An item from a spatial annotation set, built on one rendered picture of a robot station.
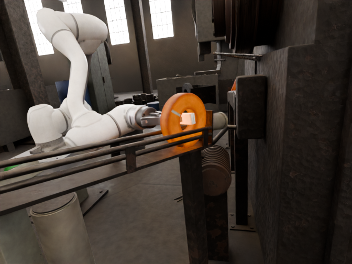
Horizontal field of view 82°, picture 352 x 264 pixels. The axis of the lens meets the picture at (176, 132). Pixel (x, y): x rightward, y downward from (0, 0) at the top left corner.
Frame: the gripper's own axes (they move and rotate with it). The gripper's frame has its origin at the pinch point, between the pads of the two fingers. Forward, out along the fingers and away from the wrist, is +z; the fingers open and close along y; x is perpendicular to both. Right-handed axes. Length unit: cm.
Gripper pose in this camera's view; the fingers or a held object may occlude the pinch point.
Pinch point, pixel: (184, 118)
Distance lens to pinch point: 57.7
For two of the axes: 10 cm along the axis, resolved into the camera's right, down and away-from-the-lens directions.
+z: 6.7, 0.6, -7.4
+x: -1.5, -9.6, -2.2
